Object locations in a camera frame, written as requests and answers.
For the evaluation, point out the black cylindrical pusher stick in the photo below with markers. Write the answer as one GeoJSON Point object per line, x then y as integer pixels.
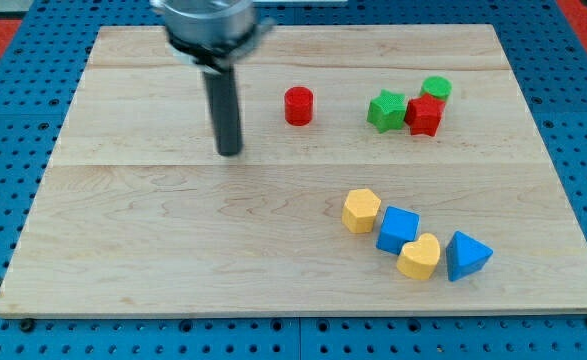
{"type": "Point", "coordinates": [224, 109]}

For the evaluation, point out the red cylinder block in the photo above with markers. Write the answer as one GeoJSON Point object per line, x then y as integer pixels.
{"type": "Point", "coordinates": [298, 105]}

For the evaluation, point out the green star block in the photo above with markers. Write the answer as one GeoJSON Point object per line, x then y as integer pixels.
{"type": "Point", "coordinates": [387, 111]}

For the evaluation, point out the red star block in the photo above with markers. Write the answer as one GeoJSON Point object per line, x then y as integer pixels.
{"type": "Point", "coordinates": [424, 115]}

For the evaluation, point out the yellow hexagon block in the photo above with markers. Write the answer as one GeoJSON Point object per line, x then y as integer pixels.
{"type": "Point", "coordinates": [360, 210]}

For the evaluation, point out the green cylinder block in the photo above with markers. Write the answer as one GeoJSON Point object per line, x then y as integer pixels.
{"type": "Point", "coordinates": [437, 86]}

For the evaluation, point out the blue cube block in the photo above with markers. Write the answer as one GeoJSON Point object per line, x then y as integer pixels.
{"type": "Point", "coordinates": [399, 226]}

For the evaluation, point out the yellow heart block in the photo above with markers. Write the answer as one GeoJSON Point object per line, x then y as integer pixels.
{"type": "Point", "coordinates": [418, 259]}

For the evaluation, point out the blue triangle block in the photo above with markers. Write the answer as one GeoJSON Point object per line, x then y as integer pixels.
{"type": "Point", "coordinates": [465, 256]}

